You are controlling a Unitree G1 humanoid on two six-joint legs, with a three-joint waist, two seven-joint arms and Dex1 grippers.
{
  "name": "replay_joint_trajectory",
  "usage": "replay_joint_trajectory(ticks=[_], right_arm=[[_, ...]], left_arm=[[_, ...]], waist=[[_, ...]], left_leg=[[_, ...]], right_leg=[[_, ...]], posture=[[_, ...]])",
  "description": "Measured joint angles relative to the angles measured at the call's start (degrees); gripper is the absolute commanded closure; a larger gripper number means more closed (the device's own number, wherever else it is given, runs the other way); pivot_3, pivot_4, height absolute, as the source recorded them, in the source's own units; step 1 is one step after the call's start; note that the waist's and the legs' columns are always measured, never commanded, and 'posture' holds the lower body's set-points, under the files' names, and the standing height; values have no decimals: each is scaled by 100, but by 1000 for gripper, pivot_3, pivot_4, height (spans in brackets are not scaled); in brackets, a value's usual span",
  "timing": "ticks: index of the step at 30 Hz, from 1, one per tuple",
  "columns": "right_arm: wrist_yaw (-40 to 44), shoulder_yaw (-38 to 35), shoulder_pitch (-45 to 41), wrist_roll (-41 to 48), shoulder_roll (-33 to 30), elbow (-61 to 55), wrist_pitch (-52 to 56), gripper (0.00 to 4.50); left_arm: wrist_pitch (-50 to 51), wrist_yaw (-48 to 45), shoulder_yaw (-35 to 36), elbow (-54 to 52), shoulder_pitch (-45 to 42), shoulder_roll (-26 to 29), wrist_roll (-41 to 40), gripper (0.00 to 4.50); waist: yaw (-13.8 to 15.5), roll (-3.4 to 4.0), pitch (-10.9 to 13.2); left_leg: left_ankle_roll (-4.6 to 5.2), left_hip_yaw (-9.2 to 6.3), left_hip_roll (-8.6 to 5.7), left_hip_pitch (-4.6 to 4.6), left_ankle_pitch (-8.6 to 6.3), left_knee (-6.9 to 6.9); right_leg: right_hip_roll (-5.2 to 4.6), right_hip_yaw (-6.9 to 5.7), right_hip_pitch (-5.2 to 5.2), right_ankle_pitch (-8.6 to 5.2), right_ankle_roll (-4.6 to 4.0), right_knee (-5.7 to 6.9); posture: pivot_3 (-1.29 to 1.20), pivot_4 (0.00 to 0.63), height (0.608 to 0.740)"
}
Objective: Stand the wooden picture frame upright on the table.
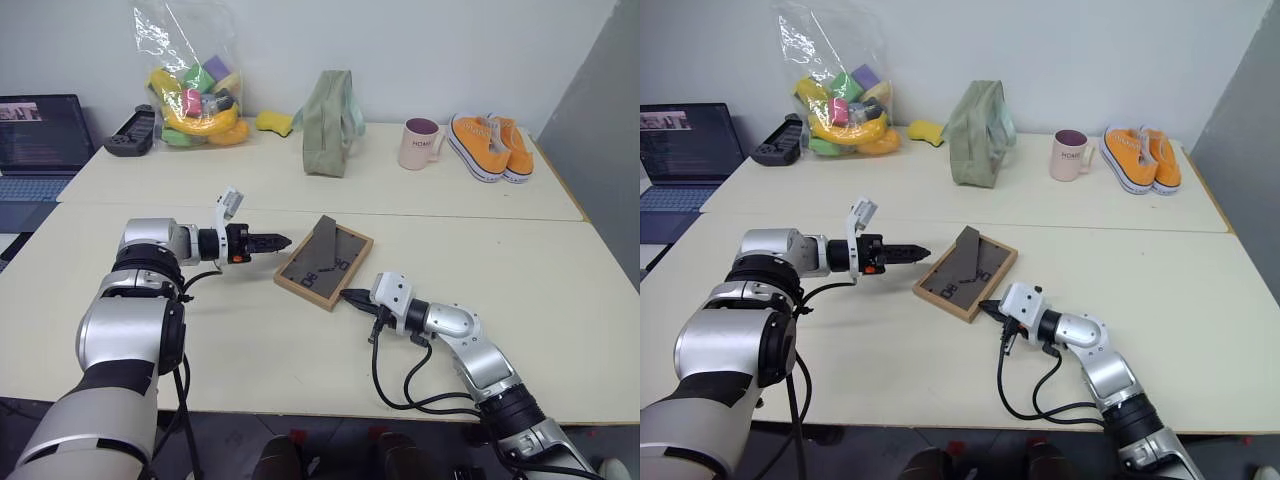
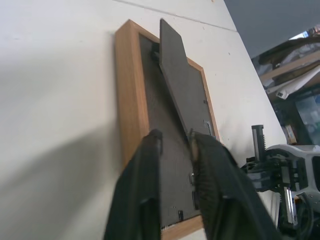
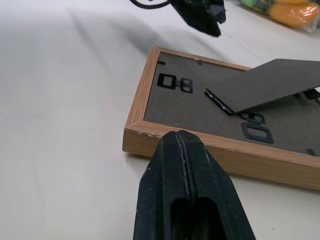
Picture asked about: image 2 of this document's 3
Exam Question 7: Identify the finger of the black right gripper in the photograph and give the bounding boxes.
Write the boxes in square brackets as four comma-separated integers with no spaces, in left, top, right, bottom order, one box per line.
[250,123,267,161]
[281,187,298,225]

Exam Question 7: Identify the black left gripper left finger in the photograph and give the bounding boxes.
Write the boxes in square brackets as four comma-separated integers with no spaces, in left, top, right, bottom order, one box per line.
[103,129,164,240]

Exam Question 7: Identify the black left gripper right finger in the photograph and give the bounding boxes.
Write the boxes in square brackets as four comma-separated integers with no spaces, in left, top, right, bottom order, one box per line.
[186,128,285,240]

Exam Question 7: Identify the wooden picture frame black back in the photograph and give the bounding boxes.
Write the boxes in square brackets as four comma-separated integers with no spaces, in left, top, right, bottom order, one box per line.
[114,18,221,240]

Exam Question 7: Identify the white flat board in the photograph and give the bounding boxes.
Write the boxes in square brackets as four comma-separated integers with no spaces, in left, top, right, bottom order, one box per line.
[264,71,320,101]

